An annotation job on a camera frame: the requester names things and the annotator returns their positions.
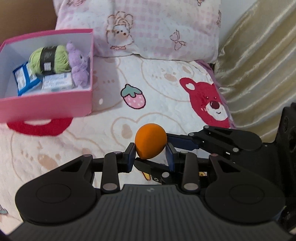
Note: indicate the brown cloud-embroidered pillow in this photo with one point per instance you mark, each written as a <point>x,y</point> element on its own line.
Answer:
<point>25,16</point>

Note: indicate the blue snack packet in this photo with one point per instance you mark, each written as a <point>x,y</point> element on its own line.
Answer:
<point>24,78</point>

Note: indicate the pink cardboard box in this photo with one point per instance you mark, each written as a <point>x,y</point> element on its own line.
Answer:
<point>46,106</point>

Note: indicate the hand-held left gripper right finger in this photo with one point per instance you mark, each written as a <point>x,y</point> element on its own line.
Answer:
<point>171,157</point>

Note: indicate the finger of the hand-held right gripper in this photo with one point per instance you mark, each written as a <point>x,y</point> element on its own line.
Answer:
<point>152,168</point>
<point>185,142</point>

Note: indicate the green yarn ball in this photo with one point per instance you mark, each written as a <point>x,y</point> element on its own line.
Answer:
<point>57,59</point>

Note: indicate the pink checked cartoon pillow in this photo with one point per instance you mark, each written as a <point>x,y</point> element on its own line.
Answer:
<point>150,27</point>

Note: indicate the golden satin cloth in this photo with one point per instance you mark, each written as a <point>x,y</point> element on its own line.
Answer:
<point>259,69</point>

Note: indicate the white tissue packet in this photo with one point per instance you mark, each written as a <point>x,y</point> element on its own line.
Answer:
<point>56,82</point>

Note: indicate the purple plush toy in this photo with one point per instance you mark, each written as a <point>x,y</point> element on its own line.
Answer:
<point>79,69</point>

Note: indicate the orange egg-shaped sponge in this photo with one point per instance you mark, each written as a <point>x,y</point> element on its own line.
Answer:
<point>150,139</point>

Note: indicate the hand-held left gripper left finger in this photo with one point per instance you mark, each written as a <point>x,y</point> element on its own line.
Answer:
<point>130,157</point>

